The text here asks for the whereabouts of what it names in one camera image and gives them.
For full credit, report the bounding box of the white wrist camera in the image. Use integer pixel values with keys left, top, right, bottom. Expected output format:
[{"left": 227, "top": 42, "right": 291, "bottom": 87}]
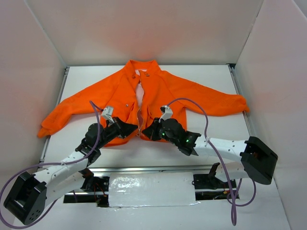
[
  {"left": 159, "top": 105, "right": 173, "bottom": 122},
  {"left": 101, "top": 106, "right": 114, "bottom": 124}
]

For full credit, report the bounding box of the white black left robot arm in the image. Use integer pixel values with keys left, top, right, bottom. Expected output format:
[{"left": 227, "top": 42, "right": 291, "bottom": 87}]
[{"left": 3, "top": 117, "right": 138, "bottom": 225}]

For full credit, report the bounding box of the orange zip-up jacket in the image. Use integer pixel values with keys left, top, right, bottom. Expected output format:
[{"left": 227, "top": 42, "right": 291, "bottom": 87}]
[{"left": 37, "top": 59, "right": 250, "bottom": 148}]

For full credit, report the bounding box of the white centre cover panel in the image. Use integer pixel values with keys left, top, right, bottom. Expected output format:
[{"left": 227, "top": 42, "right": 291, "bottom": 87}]
[{"left": 108, "top": 172, "right": 196, "bottom": 207}]

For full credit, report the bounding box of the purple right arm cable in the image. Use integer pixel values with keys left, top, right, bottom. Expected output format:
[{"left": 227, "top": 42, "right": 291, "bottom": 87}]
[{"left": 166, "top": 97, "right": 257, "bottom": 226}]

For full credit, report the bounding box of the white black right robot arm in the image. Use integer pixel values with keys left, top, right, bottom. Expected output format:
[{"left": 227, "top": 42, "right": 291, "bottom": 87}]
[{"left": 142, "top": 118, "right": 278, "bottom": 187}]

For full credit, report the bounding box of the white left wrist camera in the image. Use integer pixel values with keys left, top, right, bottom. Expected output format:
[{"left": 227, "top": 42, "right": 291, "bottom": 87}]
[{"left": 101, "top": 106, "right": 114, "bottom": 124}]

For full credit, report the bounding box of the silver aluminium front rail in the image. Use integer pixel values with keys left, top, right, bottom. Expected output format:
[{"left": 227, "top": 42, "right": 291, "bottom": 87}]
[{"left": 89, "top": 165, "right": 212, "bottom": 174}]

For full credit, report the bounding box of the aluminium left side rail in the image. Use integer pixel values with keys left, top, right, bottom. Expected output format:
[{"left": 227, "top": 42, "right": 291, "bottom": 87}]
[{"left": 38, "top": 67, "right": 70, "bottom": 168}]

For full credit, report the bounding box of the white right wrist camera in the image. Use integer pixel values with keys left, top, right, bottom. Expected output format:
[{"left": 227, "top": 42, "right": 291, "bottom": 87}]
[{"left": 159, "top": 105, "right": 173, "bottom": 122}]

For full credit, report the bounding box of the aluminium right side rail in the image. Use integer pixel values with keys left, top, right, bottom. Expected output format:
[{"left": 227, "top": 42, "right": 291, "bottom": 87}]
[{"left": 227, "top": 63, "right": 267, "bottom": 169}]

